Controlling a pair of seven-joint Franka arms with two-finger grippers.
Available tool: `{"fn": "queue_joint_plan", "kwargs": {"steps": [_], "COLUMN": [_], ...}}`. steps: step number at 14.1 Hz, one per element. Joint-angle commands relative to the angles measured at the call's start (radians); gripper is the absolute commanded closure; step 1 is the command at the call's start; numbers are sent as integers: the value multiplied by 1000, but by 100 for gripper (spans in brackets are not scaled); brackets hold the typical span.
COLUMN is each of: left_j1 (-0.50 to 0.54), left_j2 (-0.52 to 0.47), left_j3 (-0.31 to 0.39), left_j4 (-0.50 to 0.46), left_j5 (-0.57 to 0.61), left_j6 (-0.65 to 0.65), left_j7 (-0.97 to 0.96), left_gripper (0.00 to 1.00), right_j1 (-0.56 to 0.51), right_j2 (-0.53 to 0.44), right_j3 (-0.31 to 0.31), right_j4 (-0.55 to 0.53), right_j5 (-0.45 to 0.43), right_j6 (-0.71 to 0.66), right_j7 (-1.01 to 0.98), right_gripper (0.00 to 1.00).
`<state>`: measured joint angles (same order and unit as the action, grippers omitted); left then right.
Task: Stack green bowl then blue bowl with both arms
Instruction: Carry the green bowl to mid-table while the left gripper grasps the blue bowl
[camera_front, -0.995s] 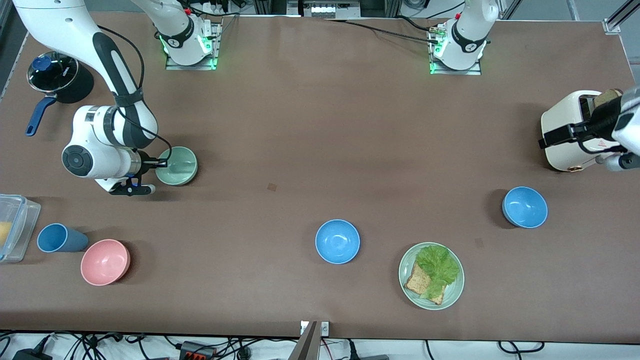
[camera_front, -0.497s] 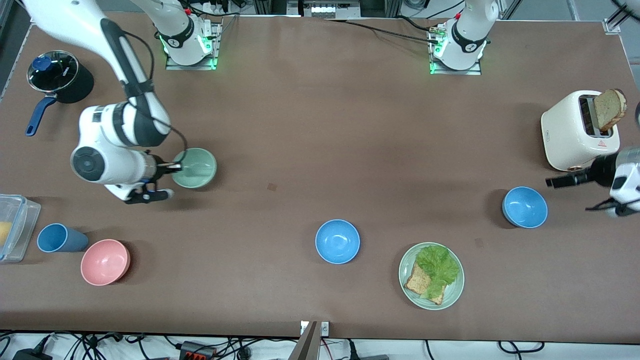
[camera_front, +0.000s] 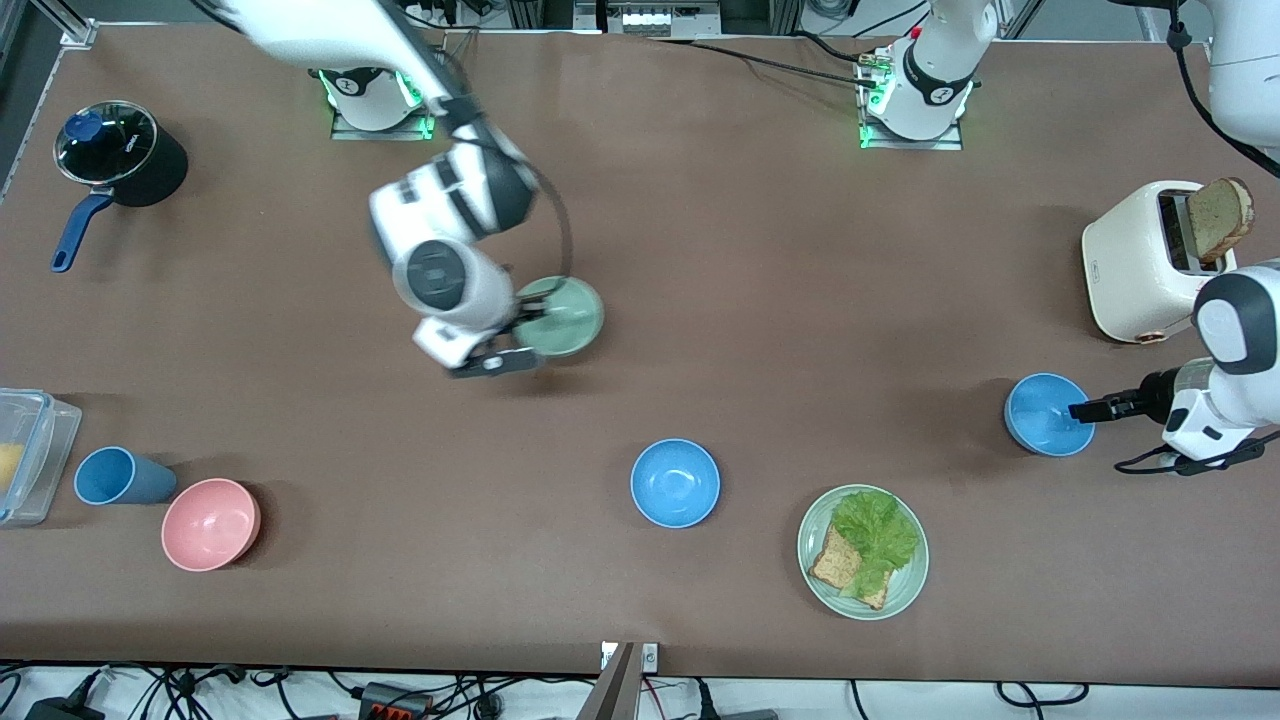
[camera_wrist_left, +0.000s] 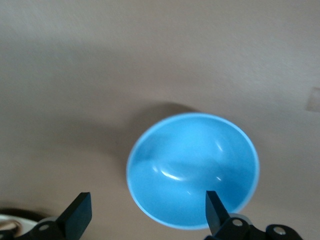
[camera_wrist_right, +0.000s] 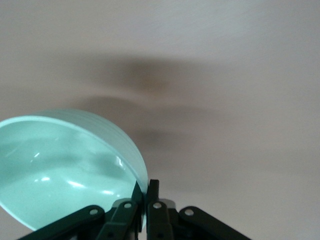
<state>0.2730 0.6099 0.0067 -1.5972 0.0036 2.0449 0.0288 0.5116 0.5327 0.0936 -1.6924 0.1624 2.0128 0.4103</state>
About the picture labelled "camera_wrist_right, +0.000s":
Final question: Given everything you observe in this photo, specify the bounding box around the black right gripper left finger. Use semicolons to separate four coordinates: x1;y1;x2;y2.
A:
21;183;144;240

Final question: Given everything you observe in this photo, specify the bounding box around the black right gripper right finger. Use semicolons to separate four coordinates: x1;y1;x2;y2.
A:
146;178;252;240

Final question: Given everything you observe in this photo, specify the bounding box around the green bowl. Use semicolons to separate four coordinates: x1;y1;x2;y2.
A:
0;108;149;232

